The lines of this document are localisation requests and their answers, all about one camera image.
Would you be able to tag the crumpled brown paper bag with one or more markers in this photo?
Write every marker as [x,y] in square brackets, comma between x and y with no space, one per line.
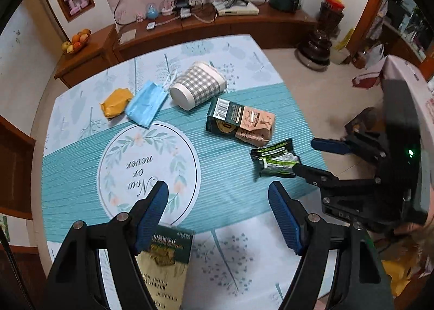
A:
[257,125]

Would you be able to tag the yellow plastic bag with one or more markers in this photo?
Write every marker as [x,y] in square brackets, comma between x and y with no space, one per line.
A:
[400,277]

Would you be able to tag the checked paper cup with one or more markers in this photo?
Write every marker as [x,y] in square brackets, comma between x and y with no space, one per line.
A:
[198,86]

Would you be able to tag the printed leaf tablecloth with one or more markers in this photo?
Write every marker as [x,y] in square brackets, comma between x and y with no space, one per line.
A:
[220,167]

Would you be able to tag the pink dumbbells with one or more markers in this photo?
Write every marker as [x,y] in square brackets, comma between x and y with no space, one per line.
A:
[76,1]

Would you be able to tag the green and black snack wrapper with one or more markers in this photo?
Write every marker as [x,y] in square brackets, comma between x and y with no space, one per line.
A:
[276,159]

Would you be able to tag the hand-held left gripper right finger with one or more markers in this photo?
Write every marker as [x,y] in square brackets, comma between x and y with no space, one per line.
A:
[284,218]

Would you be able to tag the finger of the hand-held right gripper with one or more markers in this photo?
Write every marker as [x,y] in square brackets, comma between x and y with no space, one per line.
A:
[313,176]
[329,145]

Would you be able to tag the yellow snack packet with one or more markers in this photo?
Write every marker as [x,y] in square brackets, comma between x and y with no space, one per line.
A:
[117,103]

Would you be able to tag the black charger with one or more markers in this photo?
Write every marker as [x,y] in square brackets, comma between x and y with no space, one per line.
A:
[181,3]

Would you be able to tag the dark brown ceramic jar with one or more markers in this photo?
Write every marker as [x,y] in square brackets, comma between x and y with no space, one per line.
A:
[315,50]

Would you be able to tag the dark green cigarette box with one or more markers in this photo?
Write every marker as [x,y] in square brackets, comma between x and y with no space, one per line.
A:
[223,116]

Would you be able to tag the blue face mask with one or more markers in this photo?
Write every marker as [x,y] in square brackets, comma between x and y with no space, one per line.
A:
[145,104]

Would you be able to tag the white set-top box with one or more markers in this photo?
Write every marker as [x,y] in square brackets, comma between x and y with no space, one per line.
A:
[239,9]

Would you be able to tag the green and gold paper packet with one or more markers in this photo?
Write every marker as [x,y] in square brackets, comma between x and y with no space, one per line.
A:
[166,262]

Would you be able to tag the dark vase with flowers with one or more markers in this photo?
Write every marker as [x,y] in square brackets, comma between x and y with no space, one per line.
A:
[330,14]

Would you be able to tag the bowl of fruit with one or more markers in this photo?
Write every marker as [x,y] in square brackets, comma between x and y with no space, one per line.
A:
[76,42]

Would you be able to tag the wooden tv cabinet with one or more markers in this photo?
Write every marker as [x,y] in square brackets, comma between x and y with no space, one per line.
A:
[190,30]

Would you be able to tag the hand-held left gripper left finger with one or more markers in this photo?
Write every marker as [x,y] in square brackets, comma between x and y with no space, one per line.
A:
[156,208]

